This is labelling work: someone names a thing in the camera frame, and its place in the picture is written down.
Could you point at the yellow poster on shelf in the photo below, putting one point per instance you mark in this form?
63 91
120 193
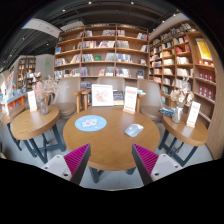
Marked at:
203 50

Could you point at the white sign on right table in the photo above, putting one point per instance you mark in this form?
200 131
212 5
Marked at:
193 114

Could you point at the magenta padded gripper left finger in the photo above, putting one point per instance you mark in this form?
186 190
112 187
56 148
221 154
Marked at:
70 167

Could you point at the beige armchair left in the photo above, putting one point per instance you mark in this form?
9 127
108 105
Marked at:
68 96

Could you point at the round wooden centre table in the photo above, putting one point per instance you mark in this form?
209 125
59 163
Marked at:
111 148

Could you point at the beige armchair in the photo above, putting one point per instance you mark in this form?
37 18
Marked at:
68 96
117 83
151 103

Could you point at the round blue mouse pad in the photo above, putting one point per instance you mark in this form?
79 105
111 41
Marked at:
90 123

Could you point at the book standing behind frame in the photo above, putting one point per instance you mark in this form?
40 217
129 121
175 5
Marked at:
118 97

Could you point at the stack of books right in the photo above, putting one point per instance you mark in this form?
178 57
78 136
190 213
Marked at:
166 111

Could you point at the wooden right side table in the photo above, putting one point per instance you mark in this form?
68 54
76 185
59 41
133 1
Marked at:
178 134

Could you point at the wooden right wall bookshelf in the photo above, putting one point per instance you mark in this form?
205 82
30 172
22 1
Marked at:
174 55

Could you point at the glass vase with white flowers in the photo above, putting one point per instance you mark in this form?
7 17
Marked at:
181 96

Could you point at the white sign on left table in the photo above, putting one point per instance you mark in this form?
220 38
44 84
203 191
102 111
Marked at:
32 101

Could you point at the large wooden back bookshelf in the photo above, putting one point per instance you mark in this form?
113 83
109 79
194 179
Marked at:
90 51

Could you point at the wooden left side table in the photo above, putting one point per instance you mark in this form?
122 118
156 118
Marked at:
29 125

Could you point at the framed white picture sign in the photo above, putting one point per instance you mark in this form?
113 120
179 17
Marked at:
102 95

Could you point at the far left wooden bookshelf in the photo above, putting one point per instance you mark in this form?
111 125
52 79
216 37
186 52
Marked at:
26 66

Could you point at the small wooden table far left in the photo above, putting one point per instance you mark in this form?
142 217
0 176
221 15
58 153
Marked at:
8 118

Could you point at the beige armchair middle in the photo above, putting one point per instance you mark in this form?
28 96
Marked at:
117 83

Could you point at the beige armchair right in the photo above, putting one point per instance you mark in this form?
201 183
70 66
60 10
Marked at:
151 103

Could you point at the glass vase with pink flowers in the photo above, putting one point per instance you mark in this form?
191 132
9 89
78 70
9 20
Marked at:
42 90

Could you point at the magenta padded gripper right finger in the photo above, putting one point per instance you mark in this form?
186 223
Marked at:
151 166

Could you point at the white sign on table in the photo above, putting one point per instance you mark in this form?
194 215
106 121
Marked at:
193 114
32 101

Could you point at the white red standing sign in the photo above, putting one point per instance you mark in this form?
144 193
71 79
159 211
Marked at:
130 99

